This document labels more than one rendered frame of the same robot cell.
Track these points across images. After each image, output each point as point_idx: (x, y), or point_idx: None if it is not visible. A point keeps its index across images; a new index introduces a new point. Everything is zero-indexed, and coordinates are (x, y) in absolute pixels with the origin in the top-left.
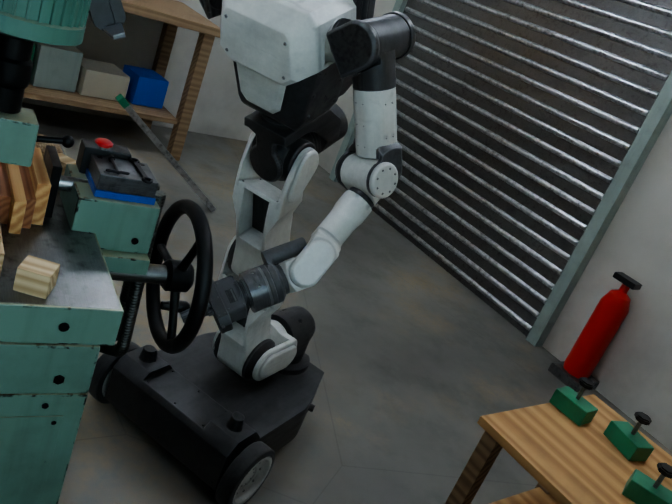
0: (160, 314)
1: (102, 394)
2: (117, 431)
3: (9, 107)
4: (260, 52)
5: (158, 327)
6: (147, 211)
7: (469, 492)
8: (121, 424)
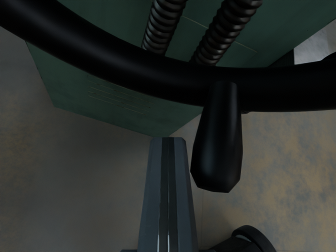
0: (191, 84)
1: (235, 235)
2: (205, 240)
3: None
4: None
5: (135, 49)
6: None
7: None
8: (211, 246)
